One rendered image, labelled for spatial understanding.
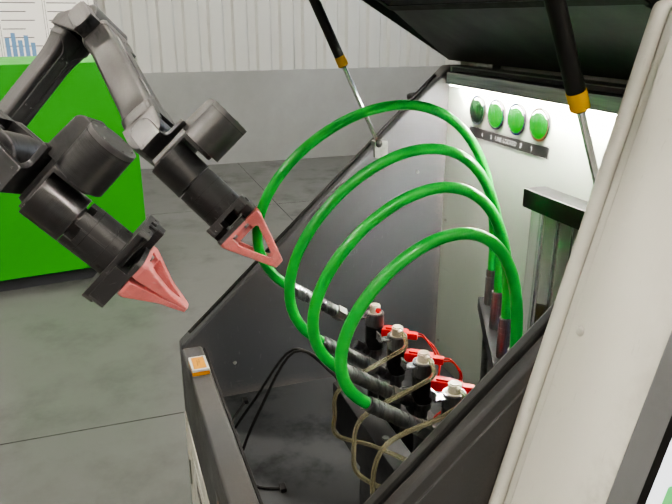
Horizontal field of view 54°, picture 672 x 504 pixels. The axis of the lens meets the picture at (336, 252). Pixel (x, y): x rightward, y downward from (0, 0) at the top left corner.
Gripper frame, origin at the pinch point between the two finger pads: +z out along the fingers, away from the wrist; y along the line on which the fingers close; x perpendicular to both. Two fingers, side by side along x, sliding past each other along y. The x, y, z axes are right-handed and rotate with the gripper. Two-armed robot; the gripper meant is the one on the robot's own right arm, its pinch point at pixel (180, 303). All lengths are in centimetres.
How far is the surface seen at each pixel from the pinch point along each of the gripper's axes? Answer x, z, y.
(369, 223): 0.4, 9.5, 21.6
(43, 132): 319, -63, -102
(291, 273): 6.4, 8.7, 9.6
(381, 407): -7.8, 23.1, 8.2
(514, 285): -3.7, 25.7, 28.2
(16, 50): 621, -167, -157
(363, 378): 0.1, 23.1, 7.0
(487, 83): 37, 19, 48
